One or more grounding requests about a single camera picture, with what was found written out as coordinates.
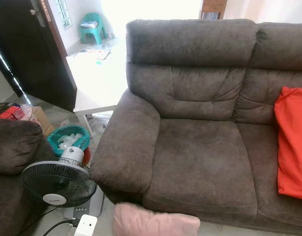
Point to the pink pillow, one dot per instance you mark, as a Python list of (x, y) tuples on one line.
[(151, 223)]

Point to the red pillow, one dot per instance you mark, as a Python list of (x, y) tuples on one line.
[(292, 147)]

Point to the brown fabric sofa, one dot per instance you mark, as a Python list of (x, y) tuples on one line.
[(200, 147)]

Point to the white table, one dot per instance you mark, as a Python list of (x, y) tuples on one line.
[(99, 83)]

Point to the grey fan base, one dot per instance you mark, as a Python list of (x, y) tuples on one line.
[(94, 206)]

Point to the teal plastic chair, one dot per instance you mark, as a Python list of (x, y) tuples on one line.
[(92, 33)]

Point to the bin with teal bag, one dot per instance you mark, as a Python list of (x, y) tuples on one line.
[(57, 137)]

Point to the black standing fan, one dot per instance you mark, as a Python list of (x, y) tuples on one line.
[(57, 182)]

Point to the barred window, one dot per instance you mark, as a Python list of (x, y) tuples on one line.
[(64, 12)]

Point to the brown cardboard box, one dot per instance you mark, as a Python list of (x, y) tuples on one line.
[(42, 120)]

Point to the dark wooden door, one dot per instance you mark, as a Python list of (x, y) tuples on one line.
[(38, 59)]

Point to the dark brown armchair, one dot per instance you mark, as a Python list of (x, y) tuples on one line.
[(13, 147)]

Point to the red plastic bag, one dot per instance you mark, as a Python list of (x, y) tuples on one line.
[(11, 113)]

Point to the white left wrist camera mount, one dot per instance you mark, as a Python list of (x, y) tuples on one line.
[(87, 226)]

